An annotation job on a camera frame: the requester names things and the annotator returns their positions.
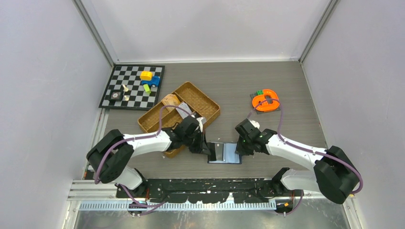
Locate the blue leather card holder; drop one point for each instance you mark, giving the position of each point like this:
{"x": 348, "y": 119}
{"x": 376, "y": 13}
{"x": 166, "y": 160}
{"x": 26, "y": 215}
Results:
{"x": 229, "y": 155}

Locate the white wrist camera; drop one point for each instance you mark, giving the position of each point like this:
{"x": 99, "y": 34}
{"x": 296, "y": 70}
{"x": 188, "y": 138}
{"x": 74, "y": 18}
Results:
{"x": 255, "y": 124}
{"x": 201, "y": 121}

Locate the black mounting rail base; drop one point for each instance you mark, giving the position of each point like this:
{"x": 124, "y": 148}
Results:
{"x": 207, "y": 190}

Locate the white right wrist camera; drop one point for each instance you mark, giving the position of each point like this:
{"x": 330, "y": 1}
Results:
{"x": 255, "y": 124}

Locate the green toy block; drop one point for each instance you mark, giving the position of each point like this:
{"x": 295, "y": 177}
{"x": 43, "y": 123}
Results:
{"x": 147, "y": 89}

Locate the grey base plate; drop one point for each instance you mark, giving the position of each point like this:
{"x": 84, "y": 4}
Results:
{"x": 257, "y": 109}

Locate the blue toy car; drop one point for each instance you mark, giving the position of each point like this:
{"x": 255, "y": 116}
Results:
{"x": 153, "y": 82}

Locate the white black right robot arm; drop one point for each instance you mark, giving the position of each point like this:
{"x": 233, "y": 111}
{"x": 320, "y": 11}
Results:
{"x": 327, "y": 171}

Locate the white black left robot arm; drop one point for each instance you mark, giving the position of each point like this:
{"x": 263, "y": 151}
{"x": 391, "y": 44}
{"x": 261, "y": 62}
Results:
{"x": 109, "y": 158}

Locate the black white checkerboard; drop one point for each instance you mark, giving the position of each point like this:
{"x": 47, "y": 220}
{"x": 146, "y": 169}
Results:
{"x": 135, "y": 98}

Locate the silver credit card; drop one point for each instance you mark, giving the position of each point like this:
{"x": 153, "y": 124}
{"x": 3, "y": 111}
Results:
{"x": 183, "y": 110}

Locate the woven divided basket tray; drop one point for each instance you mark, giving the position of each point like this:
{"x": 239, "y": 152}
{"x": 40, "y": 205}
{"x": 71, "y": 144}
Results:
{"x": 196, "y": 100}

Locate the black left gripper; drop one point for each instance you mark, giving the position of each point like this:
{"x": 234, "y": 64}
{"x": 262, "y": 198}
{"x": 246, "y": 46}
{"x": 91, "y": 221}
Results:
{"x": 202, "y": 145}

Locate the yellow toy block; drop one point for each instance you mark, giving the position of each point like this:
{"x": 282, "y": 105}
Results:
{"x": 146, "y": 75}

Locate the metal chess pawn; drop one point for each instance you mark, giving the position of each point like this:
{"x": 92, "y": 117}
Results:
{"x": 125, "y": 89}

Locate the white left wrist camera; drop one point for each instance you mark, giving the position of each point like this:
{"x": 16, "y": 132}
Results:
{"x": 201, "y": 121}

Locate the black square chess piece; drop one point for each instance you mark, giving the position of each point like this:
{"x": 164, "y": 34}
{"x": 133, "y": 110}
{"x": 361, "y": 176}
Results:
{"x": 116, "y": 95}

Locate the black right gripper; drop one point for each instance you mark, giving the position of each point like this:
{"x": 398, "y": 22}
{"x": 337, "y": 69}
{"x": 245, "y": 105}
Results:
{"x": 240, "y": 150}

